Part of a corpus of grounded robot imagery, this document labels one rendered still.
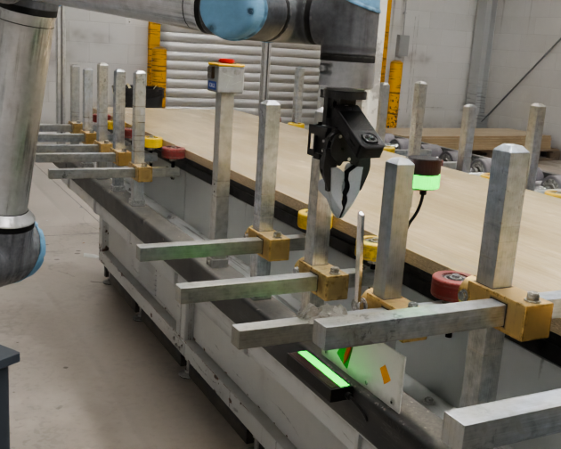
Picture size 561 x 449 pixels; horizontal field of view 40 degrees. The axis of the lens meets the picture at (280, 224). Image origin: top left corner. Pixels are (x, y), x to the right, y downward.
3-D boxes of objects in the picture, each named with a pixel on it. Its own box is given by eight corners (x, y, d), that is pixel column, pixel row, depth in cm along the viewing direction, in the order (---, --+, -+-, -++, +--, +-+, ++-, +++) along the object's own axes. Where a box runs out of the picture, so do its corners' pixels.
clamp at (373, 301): (402, 343, 125) (405, 314, 123) (357, 315, 136) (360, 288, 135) (430, 339, 127) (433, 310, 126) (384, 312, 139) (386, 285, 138)
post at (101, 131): (98, 185, 307) (99, 62, 296) (95, 183, 310) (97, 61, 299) (107, 184, 309) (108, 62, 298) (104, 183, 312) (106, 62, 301)
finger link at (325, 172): (340, 189, 130) (345, 137, 128) (345, 191, 128) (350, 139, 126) (316, 190, 128) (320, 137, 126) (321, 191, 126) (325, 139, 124)
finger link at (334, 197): (325, 211, 134) (329, 159, 132) (342, 219, 129) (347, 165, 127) (309, 212, 133) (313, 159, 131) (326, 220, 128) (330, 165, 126)
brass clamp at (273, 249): (266, 262, 168) (267, 240, 167) (241, 246, 179) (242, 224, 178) (291, 260, 171) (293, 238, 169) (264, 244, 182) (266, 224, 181)
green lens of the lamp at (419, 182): (417, 190, 126) (418, 176, 126) (395, 183, 131) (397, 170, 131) (446, 189, 129) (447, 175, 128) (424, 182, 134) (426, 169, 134)
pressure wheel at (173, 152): (167, 175, 270) (169, 143, 268) (188, 178, 268) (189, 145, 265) (156, 179, 263) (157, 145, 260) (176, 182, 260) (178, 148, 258)
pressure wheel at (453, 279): (444, 347, 130) (452, 282, 128) (416, 330, 137) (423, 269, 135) (481, 342, 134) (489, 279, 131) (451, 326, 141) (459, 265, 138)
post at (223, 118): (212, 268, 199) (220, 92, 189) (205, 263, 203) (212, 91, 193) (228, 267, 201) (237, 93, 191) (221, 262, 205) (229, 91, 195)
